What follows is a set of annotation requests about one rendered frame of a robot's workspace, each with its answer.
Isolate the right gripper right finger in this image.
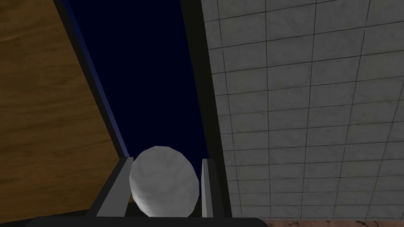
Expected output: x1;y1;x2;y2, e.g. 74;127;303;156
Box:
201;158;225;219

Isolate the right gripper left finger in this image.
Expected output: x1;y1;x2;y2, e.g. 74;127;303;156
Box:
86;156;135;218

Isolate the grey round door knob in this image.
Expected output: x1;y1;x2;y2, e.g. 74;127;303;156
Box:
129;145;200;218

